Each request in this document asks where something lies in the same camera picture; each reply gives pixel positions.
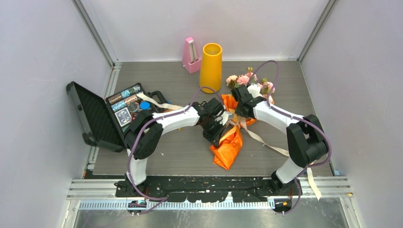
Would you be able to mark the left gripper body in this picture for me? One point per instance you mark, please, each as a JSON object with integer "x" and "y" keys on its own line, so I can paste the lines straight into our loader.
{"x": 213, "y": 124}

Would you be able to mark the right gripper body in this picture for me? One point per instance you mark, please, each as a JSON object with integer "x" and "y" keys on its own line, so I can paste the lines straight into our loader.
{"x": 239, "y": 111}

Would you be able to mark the pink flower bouquet orange wrap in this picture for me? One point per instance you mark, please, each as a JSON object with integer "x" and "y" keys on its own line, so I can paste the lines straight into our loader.
{"x": 231, "y": 142}

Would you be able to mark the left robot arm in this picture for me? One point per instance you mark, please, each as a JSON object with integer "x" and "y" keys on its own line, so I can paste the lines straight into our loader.
{"x": 145, "y": 131}

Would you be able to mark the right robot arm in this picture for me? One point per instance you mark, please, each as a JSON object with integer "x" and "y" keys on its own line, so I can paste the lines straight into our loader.
{"x": 306, "y": 139}

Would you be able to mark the yellow vase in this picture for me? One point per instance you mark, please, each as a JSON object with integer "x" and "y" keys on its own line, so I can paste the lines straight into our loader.
{"x": 211, "y": 68}

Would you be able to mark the pink metronome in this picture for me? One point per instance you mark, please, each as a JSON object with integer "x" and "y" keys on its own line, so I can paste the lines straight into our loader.
{"x": 191, "y": 60}

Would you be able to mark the black open case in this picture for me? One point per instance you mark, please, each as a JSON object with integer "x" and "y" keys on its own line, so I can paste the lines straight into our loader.
{"x": 104, "y": 121}

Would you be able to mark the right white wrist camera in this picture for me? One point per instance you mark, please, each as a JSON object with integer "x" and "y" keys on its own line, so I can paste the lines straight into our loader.
{"x": 254, "y": 90}

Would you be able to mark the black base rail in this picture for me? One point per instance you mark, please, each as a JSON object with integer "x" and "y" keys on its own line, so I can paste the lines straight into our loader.
{"x": 206, "y": 189}

